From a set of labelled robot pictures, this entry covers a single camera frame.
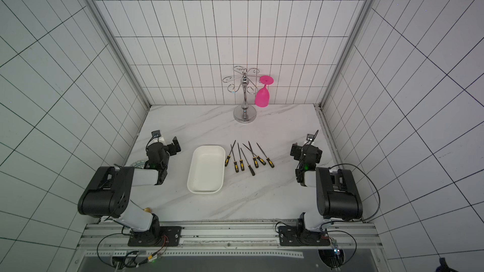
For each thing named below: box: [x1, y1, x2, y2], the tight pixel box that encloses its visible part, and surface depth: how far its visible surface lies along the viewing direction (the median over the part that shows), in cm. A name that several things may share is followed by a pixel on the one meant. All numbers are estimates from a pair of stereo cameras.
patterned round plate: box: [130, 159, 147, 169], surface depth 92 cm
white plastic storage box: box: [187, 144, 226, 194], surface depth 90 cm
